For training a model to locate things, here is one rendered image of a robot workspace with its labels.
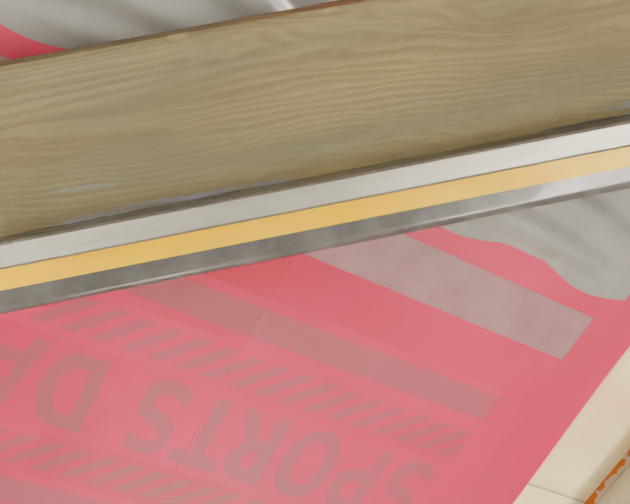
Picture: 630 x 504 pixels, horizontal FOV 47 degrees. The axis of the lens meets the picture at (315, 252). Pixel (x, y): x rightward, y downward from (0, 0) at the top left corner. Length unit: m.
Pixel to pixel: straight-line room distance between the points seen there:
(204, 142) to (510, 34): 0.13
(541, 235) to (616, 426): 0.15
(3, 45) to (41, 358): 0.15
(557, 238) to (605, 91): 0.09
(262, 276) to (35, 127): 0.13
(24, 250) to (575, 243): 0.26
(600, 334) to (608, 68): 0.17
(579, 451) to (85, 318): 0.30
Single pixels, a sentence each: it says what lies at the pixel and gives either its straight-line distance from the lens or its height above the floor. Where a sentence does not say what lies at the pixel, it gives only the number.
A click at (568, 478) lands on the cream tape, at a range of 0.50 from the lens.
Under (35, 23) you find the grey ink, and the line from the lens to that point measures 0.32.
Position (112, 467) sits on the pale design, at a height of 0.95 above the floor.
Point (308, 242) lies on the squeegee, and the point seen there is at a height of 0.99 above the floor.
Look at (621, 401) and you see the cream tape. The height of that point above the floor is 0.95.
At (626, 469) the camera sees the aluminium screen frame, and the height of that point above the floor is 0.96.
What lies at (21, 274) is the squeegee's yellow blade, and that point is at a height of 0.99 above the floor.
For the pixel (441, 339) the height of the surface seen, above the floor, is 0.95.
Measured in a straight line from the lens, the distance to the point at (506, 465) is 0.47.
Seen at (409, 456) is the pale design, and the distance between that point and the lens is 0.45.
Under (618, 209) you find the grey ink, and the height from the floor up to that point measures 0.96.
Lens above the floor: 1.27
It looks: 62 degrees down
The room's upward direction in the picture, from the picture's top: 162 degrees clockwise
